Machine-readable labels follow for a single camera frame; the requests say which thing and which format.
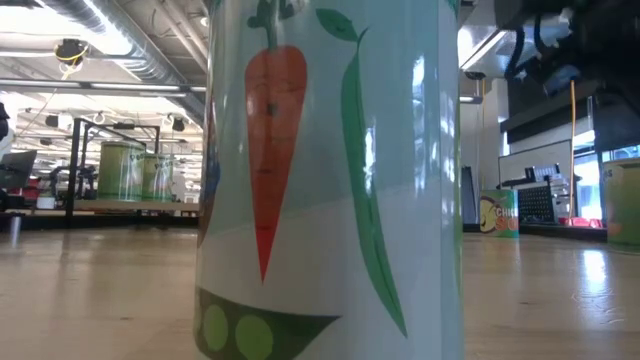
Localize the white vegetable print can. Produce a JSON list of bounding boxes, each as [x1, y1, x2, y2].
[[193, 0, 465, 360]]

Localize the green pears can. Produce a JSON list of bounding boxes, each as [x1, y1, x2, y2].
[[142, 153, 175, 202]]

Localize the green chicken soup can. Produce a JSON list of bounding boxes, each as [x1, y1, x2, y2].
[[479, 188, 520, 239]]

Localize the green vegetable can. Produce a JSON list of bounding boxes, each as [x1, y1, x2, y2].
[[96, 140, 147, 202]]

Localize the green labelled can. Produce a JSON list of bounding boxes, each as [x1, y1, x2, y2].
[[600, 158, 640, 252]]

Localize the dark grey curtain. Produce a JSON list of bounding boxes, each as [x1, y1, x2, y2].
[[459, 165, 480, 225]]

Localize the white board panel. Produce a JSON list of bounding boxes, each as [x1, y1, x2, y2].
[[497, 139, 573, 189]]

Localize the black pegboard rack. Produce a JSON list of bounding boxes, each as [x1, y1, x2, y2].
[[499, 163, 582, 226]]

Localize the long ceiling light bar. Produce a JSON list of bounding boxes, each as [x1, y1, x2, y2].
[[0, 78, 207, 99]]

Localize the red bin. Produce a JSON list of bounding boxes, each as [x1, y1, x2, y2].
[[557, 216, 605, 230]]

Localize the square metal ventilation duct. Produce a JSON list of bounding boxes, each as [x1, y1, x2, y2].
[[456, 22, 516, 80]]

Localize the silver spiral ceiling duct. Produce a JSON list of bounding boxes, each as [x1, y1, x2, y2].
[[39, 0, 208, 126]]

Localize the yellow hanging cable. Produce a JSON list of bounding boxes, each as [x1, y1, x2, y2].
[[568, 79, 578, 221]]

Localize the black yellow ceiling cable reel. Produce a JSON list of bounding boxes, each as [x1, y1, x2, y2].
[[53, 38, 91, 67]]

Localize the silver metal post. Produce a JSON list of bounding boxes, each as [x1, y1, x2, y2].
[[8, 215, 23, 248]]

